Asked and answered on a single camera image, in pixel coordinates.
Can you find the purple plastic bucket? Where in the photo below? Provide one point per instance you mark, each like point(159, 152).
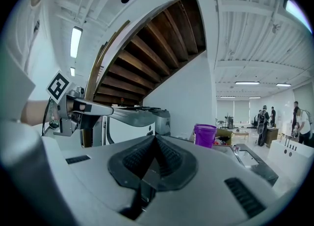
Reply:
point(204, 135)

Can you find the long ceiling light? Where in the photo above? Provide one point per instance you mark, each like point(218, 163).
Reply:
point(72, 71)
point(283, 84)
point(247, 82)
point(76, 42)

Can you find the white and grey office printer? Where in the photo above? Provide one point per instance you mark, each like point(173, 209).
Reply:
point(132, 129)

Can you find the low wooden table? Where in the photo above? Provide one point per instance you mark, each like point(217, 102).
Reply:
point(241, 134)

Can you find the person's white shirt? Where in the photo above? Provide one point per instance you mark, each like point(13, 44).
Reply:
point(17, 60)

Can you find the person's left forearm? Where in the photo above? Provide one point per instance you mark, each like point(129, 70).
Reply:
point(36, 112)

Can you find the brown cardboard box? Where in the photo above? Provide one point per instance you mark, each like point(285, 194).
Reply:
point(224, 135)

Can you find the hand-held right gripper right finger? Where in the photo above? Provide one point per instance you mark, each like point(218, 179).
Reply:
point(216, 171)

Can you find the brown wooden cabinet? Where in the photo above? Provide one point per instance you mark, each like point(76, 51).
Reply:
point(272, 136)

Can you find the curved wooden staircase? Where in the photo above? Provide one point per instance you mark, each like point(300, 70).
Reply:
point(152, 48)

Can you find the white cabinet with black taps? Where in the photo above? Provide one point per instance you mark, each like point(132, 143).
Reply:
point(294, 154)

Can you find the person's left hand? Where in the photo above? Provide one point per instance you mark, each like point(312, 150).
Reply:
point(71, 107)

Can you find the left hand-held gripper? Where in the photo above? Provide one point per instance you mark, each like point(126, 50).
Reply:
point(58, 86)

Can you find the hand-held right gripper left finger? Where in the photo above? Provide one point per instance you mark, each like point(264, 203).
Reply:
point(98, 171)

